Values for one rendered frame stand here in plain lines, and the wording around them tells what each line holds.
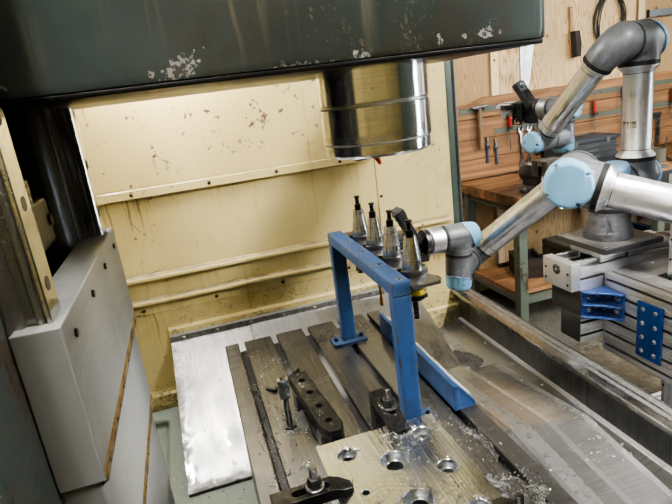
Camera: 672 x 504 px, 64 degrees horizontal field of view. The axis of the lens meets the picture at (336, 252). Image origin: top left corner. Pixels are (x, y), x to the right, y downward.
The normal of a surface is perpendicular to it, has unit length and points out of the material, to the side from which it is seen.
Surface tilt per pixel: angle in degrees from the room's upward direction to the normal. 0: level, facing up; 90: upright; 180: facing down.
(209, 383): 24
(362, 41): 90
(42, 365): 90
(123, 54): 90
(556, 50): 90
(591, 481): 8
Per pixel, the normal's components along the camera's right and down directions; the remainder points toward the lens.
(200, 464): 0.00, -0.77
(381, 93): 0.04, 0.29
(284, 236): 0.29, 0.25
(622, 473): -0.08, -0.91
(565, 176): -0.62, 0.26
